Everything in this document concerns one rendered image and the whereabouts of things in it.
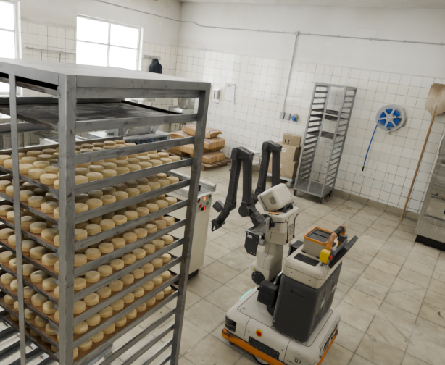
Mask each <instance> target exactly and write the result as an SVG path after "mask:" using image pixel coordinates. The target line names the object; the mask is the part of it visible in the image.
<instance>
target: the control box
mask: <svg viewBox="0 0 445 365"><path fill-rule="evenodd" d="M209 195H211V198H209ZM204 197H206V199H205V200H204ZM199 199H200V202H199V203H198V200H199ZM207 202H209V204H208V205H207ZM211 203H212V192H207V193H204V194H201V195H199V196H198V199H197V205H196V213H199V212H200V211H201V209H202V208H203V210H205V209H208V208H210V207H211ZM200 204H202V207H201V208H200V207H199V205H200ZM204 208H205V209H204ZM203 210H202V211H203Z"/></svg>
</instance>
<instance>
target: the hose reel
mask: <svg viewBox="0 0 445 365"><path fill-rule="evenodd" d="M375 121H376V124H377V125H376V126H375V130H376V128H377V126H378V127H379V128H380V129H382V130H385V131H389V132H388V134H389V135H390V134H391V132H390V131H394V130H397V129H399V128H400V127H401V126H402V125H403V124H404V121H405V113H404V110H403V109H402V108H401V107H400V106H397V105H395V104H389V105H385V106H383V107H381V108H380V109H379V110H378V112H377V114H376V117H375ZM375 130H374V132H373V136H374V133H375ZM373 136H372V138H371V141H370V144H371V142H372V139H373ZM369 148H370V145H369V147H368V150H367V153H368V151H369ZM367 153H366V157H365V161H366V158H367ZM365 161H364V164H363V167H362V171H363V170H364V166H365Z"/></svg>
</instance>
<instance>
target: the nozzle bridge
mask: <svg viewBox="0 0 445 365"><path fill-rule="evenodd" d="M111 137H114V136H113V135H109V134H106V133H105V131H101V132H93V133H87V140H93V139H99V138H111ZM154 138H155V142H157V141H162V140H170V134H169V133H164V132H162V131H158V130H157V131H156V132H155V133H151V134H144V135H132V136H125V137H123V140H124V141H127V142H129V141H130V142H131V143H135V141H136V143H138V144H140V140H141V142H142V143H145V140H146V141H147V143H150V140H151V141H152V142H154ZM144 139H145V140H144ZM149 139H150V140H149Z"/></svg>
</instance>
